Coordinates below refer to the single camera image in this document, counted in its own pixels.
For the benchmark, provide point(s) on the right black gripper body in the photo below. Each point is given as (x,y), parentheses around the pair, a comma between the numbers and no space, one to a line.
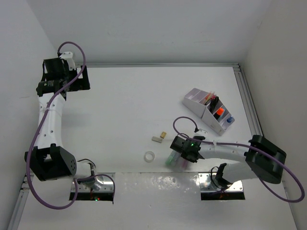
(184,156)

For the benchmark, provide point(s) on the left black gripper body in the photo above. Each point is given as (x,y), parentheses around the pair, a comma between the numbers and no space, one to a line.
(80,84)

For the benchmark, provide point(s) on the purple highlighter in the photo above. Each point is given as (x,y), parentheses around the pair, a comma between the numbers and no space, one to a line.
(185,163)

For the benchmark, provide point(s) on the green highlighter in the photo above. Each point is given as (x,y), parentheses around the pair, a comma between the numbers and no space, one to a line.
(172,158)

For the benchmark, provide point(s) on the tan eraser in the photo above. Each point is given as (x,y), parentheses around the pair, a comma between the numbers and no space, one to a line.
(163,135)

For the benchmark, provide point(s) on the grey eraser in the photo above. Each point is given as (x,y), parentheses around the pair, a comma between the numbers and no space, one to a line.
(157,139)

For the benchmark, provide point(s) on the clear tape roll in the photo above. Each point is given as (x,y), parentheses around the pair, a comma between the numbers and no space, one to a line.
(149,156)

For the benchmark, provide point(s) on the black orange highlighter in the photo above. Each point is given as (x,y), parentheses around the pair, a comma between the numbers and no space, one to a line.
(219,113)

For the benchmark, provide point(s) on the small black scissors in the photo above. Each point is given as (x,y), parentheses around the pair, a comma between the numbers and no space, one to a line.
(213,104)

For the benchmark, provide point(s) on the orange pastel highlighter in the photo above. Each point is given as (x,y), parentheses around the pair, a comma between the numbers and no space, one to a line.
(179,162)

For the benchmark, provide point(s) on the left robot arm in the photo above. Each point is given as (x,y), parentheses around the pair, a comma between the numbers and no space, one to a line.
(49,160)

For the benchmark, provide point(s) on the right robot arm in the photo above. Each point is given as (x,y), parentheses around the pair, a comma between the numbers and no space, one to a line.
(258,158)

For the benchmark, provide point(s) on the white pink compartment organizer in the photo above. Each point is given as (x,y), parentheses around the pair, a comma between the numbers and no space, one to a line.
(194,101)

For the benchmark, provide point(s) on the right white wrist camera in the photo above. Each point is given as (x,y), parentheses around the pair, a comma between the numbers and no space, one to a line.
(199,130)

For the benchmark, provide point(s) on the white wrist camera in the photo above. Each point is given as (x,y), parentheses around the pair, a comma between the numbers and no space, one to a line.
(68,57)
(199,130)

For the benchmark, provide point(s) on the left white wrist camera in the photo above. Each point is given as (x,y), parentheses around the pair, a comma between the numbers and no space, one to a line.
(68,57)

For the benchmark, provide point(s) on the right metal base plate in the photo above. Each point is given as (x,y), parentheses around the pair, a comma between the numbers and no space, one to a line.
(207,186)

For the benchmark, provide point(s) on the metal base plate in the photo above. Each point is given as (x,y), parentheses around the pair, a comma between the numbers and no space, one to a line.
(98,182)
(207,186)

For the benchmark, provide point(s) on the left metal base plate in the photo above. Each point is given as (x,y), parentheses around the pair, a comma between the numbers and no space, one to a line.
(98,182)

